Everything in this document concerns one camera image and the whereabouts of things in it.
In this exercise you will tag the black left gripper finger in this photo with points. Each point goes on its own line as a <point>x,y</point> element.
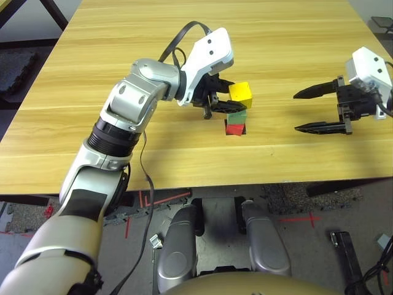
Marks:
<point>230,107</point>
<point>225,84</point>

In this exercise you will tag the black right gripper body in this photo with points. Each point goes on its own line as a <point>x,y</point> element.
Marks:
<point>359,104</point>

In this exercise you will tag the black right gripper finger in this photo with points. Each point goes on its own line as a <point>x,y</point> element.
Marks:
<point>317,89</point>
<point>325,128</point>

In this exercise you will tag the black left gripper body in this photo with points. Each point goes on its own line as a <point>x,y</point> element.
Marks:
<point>210,92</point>

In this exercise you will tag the green wooden block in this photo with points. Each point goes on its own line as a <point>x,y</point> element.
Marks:
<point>238,118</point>

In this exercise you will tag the yellow wooden block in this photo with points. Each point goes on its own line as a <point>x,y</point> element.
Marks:
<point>241,92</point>

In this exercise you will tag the red wooden block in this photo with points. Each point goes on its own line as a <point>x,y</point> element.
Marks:
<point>235,129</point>

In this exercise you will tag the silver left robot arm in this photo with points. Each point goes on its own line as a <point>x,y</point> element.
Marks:
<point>92,172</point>

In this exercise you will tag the black table leg bar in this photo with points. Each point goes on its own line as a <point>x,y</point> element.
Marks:
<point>24,199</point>
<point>331,188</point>

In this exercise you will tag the dark speckled floor mat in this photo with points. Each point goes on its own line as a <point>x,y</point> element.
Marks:
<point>291,198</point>

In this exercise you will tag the black flat stand plate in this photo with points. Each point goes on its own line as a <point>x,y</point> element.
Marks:
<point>382,22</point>

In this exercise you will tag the small grey floor box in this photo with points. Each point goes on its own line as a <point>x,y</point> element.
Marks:
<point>382,240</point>

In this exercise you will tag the black bar floor device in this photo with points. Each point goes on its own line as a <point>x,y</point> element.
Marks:
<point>345,255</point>

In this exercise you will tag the grey right robot leg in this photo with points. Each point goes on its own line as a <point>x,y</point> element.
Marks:
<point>267,244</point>

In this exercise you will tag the grey robot leg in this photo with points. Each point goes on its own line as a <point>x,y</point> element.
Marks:
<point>178,247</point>
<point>267,244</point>

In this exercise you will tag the grey left robot leg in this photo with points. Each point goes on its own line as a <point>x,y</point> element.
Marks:
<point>178,247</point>

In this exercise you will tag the grey interlocking floor tile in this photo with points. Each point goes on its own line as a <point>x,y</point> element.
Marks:
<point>122,216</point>

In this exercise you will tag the small silver floor item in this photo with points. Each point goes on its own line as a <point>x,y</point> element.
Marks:
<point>156,241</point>

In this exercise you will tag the short red tape strip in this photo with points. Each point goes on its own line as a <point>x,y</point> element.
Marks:
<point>127,227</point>

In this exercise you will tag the beige robot torso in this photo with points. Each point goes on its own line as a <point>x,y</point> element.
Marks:
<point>245,287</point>

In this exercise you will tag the dark foam floor mat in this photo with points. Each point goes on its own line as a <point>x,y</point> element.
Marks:
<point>15,69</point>

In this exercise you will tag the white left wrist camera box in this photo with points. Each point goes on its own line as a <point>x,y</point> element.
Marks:
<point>212,49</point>

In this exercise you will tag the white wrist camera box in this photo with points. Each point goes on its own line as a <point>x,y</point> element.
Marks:
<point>212,49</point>
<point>367,66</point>

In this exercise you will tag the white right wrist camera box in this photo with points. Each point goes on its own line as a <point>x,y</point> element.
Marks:
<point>367,66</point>

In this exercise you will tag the black furniture frame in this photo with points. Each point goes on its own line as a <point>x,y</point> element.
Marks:
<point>57,15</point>

